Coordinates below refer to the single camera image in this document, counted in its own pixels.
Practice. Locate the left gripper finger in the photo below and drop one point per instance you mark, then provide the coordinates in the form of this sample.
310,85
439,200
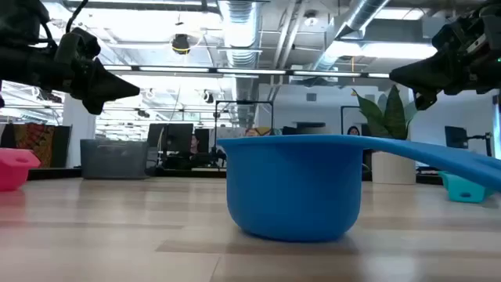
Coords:
111,88

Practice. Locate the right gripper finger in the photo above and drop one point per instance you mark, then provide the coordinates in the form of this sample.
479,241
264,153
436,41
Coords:
422,76

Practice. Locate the pink measuring cup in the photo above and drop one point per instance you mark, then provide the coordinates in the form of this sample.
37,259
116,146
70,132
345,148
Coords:
15,168

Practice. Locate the large blue measuring cup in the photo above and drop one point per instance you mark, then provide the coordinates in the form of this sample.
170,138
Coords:
293,188

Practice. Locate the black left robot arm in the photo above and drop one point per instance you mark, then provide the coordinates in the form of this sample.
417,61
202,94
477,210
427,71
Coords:
19,19

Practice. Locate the black monitor on arm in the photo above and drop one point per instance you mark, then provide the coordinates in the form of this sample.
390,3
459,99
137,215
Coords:
456,137

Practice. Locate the grey basket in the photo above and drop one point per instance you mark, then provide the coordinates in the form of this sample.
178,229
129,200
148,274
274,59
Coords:
113,158

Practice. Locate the bright ceiling light panel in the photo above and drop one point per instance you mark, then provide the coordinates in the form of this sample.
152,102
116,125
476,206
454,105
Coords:
387,50

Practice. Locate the green leafy plant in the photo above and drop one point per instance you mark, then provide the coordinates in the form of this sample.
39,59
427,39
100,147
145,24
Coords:
391,113

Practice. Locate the black computer monitor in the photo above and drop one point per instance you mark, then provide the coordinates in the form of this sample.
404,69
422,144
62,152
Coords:
203,139
157,137
180,137

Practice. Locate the orange patterned cloth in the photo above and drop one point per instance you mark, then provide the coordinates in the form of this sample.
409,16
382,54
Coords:
35,143

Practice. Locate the black upright panel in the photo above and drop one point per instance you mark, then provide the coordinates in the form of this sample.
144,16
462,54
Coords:
62,147

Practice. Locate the person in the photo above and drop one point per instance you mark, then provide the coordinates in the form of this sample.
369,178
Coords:
194,145
353,131
254,132

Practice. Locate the white plant pot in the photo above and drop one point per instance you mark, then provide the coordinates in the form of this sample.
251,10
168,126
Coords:
391,170

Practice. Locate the long LED light bar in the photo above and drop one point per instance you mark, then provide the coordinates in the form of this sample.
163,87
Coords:
250,71

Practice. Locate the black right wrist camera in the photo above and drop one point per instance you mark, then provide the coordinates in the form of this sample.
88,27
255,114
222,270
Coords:
458,33

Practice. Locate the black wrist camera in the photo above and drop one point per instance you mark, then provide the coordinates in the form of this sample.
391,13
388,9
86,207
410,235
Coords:
458,33
78,43

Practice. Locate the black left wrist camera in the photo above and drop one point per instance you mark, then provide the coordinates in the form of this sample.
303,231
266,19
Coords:
78,43

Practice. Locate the black overhead camera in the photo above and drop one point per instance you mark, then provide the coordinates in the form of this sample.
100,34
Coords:
181,44

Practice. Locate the black table frame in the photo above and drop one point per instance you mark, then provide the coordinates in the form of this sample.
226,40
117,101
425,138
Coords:
117,173

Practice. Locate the silver ceiling duct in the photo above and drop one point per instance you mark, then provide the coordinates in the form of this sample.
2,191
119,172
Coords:
352,23
239,35

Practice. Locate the black metal frame stand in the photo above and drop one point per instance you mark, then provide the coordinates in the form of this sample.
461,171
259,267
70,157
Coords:
342,117
242,102

